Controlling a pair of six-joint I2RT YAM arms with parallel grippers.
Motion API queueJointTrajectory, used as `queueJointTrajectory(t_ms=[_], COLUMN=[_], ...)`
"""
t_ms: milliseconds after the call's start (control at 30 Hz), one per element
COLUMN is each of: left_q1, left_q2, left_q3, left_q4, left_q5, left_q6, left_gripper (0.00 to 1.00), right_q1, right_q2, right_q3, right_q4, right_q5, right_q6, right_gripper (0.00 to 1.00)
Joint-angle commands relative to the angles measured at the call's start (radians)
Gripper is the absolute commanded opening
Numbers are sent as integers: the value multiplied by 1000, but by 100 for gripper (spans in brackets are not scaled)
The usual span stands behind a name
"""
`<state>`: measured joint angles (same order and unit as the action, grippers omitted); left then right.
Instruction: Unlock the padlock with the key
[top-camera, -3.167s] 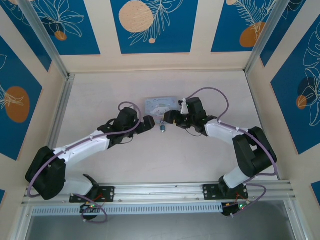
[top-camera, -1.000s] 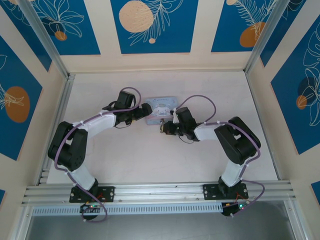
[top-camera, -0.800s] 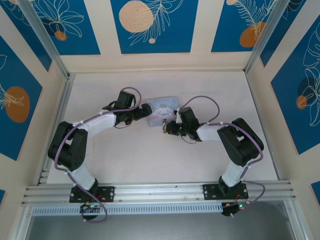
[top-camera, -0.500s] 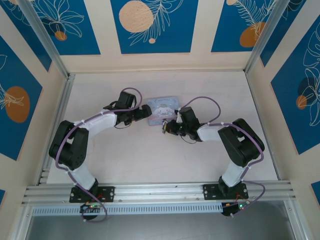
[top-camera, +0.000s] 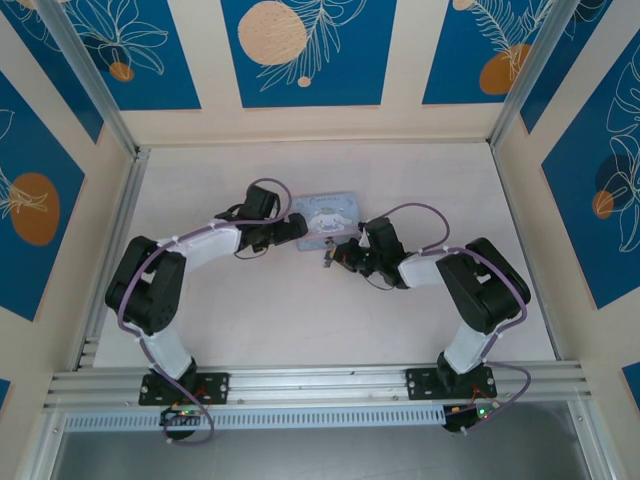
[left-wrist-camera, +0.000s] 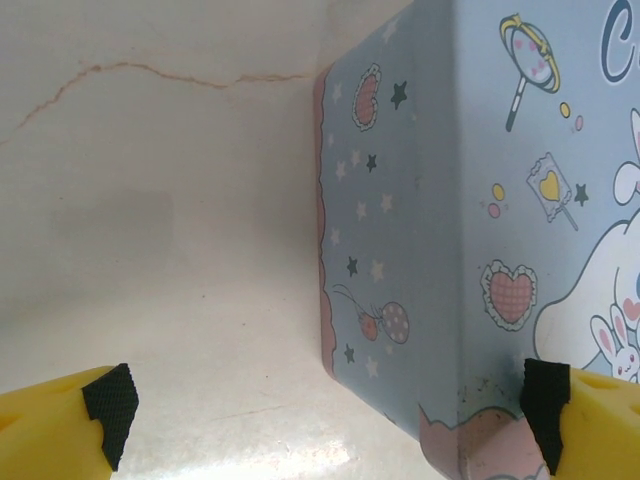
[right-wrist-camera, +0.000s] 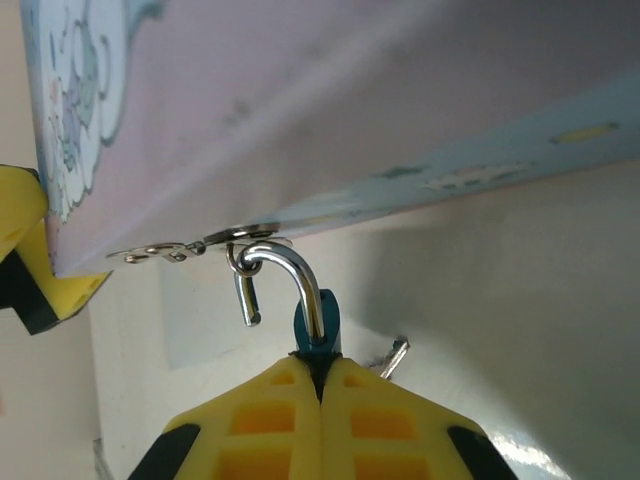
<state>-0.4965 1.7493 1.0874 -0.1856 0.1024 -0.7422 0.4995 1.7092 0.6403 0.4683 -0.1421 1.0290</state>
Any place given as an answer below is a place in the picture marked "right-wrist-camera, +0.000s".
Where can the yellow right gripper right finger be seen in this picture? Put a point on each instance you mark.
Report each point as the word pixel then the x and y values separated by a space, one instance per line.
pixel 385 430

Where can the pastel cartoon tin box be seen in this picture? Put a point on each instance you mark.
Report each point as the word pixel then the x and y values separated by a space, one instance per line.
pixel 300 100

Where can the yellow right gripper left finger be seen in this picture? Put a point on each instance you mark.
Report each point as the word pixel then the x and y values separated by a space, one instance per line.
pixel 260 430

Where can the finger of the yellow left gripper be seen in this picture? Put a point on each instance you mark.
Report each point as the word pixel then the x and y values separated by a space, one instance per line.
pixel 22 210

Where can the small teal padlock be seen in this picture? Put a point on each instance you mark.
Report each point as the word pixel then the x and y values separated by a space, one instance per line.
pixel 312 310

